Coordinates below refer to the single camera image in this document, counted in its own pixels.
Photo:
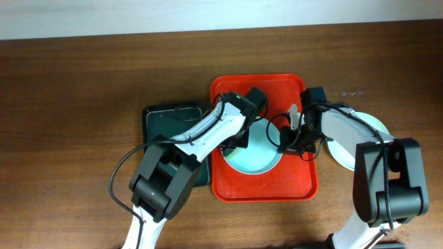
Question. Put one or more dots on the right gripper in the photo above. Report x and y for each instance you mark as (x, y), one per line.
(289, 133)

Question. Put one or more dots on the light blue plate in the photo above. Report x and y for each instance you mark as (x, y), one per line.
(261, 155)

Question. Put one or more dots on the red plastic tray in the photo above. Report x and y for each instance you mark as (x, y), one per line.
(294, 178)

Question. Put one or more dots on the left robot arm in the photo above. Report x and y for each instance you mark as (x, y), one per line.
(169, 168)

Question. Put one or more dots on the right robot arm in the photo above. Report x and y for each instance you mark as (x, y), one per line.
(389, 186)

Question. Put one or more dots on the black plastic tray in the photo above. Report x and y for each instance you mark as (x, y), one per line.
(169, 120)

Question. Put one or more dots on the green yellow sponge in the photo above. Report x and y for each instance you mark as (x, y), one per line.
(229, 152)

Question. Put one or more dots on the light green plate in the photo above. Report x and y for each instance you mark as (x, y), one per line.
(346, 133)

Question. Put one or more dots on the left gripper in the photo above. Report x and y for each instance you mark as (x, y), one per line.
(231, 144)

